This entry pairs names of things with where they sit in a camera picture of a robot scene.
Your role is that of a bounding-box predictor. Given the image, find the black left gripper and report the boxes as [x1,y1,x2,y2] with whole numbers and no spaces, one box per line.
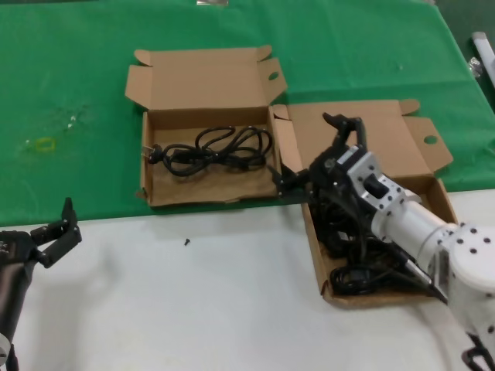
[0,197,84,272]

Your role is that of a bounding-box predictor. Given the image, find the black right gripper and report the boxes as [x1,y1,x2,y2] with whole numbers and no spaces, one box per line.
[265,111,367,206]

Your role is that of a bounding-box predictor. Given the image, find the black power cable with plug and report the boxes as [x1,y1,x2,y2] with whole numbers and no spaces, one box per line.
[141,125,274,179]

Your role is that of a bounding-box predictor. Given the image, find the cardboard box with round hole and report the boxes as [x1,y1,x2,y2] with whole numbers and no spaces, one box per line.
[124,45,287,209]

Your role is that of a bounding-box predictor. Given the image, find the yellow rubber band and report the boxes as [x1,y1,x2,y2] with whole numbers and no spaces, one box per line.
[34,136,56,153]

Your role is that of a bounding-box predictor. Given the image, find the clear plastic scrap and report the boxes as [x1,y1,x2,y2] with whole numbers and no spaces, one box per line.
[61,110,89,131]

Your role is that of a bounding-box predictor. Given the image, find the green tablecloth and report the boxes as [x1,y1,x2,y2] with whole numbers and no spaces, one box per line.
[0,0,495,228]

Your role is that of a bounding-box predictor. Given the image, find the small clear plastic bag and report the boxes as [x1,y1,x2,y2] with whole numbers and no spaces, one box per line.
[467,56,483,80]

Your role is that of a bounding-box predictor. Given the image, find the white tube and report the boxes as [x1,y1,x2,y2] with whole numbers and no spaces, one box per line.
[470,32,495,88]

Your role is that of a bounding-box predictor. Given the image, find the cardboard box with cables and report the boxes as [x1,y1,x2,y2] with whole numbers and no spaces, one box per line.
[272,99,459,309]

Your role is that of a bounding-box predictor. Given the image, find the gray cable with black connector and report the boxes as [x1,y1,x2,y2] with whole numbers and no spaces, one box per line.
[393,247,450,303]

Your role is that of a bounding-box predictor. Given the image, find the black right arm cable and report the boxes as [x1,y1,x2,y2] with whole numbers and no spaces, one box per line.
[462,331,495,371]

